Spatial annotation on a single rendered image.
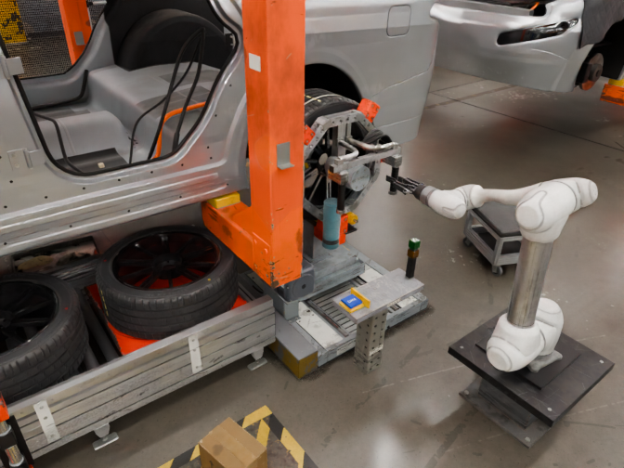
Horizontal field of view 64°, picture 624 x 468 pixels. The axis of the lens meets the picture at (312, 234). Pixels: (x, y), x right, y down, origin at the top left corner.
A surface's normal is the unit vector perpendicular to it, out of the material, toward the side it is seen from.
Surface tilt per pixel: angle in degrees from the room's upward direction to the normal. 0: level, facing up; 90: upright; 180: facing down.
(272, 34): 90
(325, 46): 90
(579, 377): 0
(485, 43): 87
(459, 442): 0
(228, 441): 0
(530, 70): 104
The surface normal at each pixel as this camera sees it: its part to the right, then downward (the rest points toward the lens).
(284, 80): 0.60, 0.43
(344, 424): 0.02, -0.85
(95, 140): 0.50, -0.15
